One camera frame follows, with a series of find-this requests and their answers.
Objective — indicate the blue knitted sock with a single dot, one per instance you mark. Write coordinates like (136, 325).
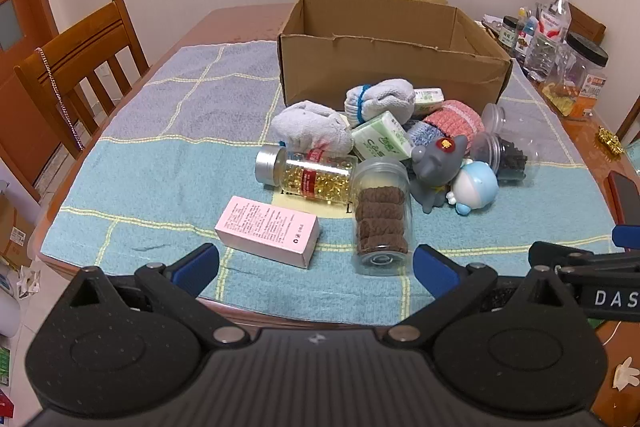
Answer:
(422, 134)

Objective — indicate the cardboard carton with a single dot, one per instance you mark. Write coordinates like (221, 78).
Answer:
(15, 232)

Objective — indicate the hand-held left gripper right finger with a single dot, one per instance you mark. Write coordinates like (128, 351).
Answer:
(435, 272)

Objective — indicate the gold decoration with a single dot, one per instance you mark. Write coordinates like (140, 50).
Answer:
(610, 141)

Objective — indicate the clear jar dark contents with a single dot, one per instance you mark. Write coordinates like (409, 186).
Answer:
(512, 159)

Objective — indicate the dark smartphone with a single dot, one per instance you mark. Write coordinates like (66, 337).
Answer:
(625, 197)

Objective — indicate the blue white toy figure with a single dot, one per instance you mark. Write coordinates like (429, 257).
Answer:
(475, 187)

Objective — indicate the white sock blue band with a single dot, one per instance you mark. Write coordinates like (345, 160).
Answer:
(385, 99)
(310, 127)

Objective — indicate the blue green checked towel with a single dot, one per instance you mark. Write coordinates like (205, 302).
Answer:
(175, 157)

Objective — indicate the white green small tub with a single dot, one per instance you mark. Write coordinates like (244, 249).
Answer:
(430, 99)

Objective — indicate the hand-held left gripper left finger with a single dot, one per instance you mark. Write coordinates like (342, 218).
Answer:
(200, 269)

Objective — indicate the capsule bottle silver cap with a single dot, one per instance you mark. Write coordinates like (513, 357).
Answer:
(310, 177)

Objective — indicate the brown cardboard box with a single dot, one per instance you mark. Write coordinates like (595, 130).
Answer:
(375, 67)

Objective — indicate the clear jar black lid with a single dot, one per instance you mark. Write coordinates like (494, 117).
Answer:
(580, 77)

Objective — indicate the pink sock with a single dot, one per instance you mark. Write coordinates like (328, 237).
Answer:
(455, 119)

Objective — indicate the pink carton box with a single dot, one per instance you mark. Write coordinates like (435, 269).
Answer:
(265, 227)

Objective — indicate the green tissue pack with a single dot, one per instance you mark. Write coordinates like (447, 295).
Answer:
(380, 139)

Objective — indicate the clear water bottle red label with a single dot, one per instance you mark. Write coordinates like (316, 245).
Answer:
(552, 27)

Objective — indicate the clear plastic jar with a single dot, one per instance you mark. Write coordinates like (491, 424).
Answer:
(497, 117)

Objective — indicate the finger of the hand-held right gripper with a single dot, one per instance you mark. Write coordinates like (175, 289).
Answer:
(627, 238)
(565, 254)

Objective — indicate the clear jar brown cookies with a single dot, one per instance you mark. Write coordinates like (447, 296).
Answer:
(382, 217)

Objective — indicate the grey toy figure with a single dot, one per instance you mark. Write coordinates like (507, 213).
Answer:
(435, 172)

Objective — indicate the cream carton box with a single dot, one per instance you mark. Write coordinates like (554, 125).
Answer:
(320, 208)

